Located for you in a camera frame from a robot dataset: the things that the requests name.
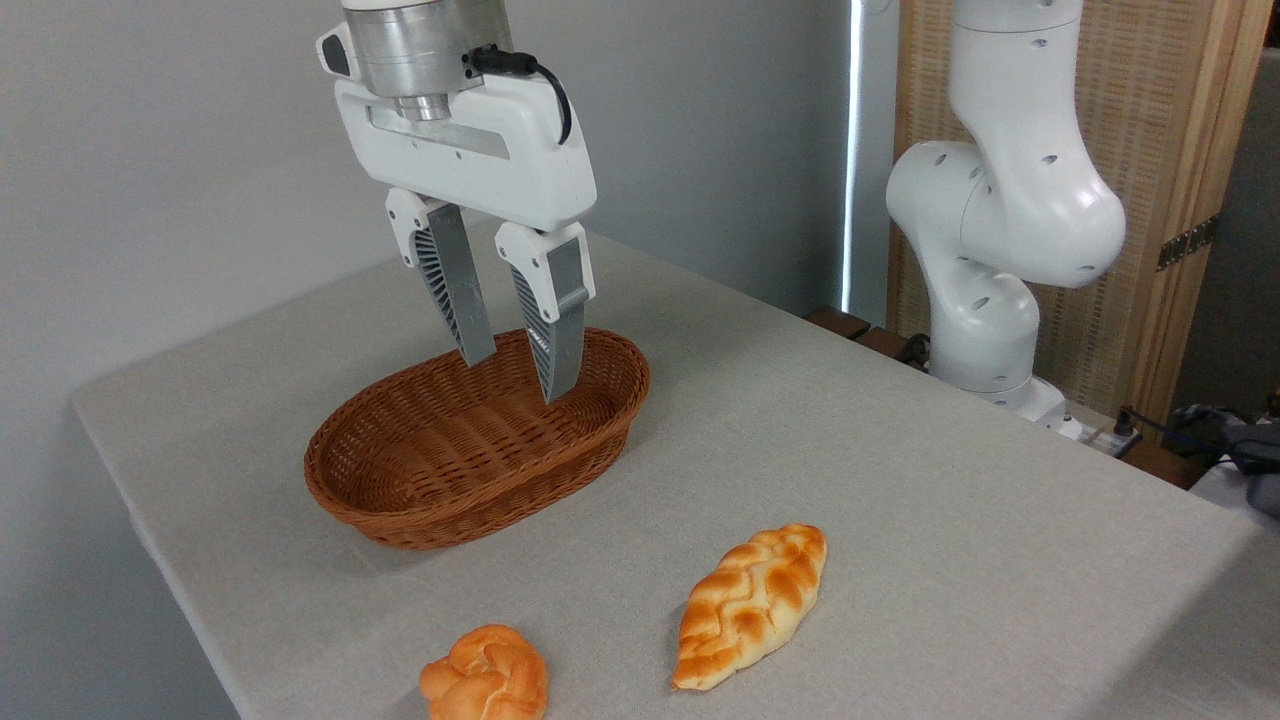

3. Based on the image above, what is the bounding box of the grey tablecloth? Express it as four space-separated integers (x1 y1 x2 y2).
70 228 1280 720

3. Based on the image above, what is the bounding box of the dark cable bundle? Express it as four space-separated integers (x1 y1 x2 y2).
1160 398 1280 519

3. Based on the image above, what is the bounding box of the round knotted bread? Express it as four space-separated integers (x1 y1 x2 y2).
419 625 550 720

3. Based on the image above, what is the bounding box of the metal screen hinge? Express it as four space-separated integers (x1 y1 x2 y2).
1157 214 1220 273

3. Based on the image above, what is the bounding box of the wooden rattan folding screen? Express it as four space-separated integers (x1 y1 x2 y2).
888 0 1277 433

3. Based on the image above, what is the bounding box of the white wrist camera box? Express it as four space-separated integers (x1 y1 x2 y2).
317 24 357 83

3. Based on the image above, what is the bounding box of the long braided bread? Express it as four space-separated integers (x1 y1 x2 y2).
672 523 829 692

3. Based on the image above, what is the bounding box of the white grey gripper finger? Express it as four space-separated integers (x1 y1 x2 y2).
386 187 498 368
495 221 597 404

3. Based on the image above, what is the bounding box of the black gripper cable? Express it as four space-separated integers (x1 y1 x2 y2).
468 45 574 147

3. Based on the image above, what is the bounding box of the brown oval wicker basket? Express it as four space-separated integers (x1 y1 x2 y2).
304 326 651 552

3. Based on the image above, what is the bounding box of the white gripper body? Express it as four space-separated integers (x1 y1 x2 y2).
334 76 598 232

